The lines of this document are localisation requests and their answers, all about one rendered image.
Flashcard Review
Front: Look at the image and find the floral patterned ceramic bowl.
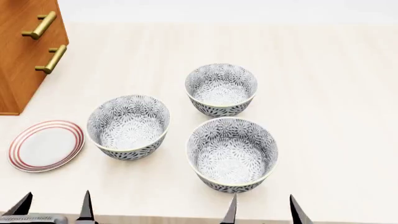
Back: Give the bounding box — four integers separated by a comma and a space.
86, 94, 171, 161
185, 62, 259, 118
185, 116, 279, 194

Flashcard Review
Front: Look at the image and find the white plate with red rings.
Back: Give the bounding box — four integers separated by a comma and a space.
7, 119, 85, 174

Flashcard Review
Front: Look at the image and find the brass drawer handle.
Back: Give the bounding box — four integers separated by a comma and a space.
34, 44, 68, 75
21, 11, 57, 40

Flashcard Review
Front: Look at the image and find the wooden drawer cabinet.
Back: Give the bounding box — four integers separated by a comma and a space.
0, 0, 70, 116

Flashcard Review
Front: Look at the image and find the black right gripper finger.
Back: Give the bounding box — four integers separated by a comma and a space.
289, 194, 314, 224
220, 192, 239, 224

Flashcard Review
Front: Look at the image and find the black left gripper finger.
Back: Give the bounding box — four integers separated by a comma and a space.
1, 191, 34, 217
75, 189, 96, 224

